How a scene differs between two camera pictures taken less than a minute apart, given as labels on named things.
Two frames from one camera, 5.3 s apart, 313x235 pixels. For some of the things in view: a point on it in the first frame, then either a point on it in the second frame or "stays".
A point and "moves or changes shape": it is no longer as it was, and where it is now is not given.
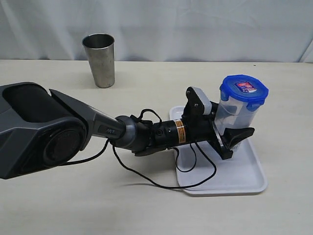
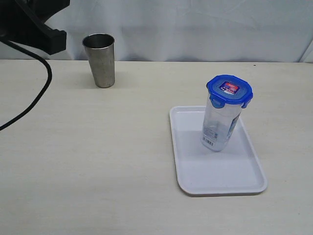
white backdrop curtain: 229,31 stays
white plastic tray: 201,169 stays
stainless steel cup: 100,49 stays
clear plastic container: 233,113 moves or changes shape
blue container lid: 244,88 -> 229,89
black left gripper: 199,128 -> 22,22
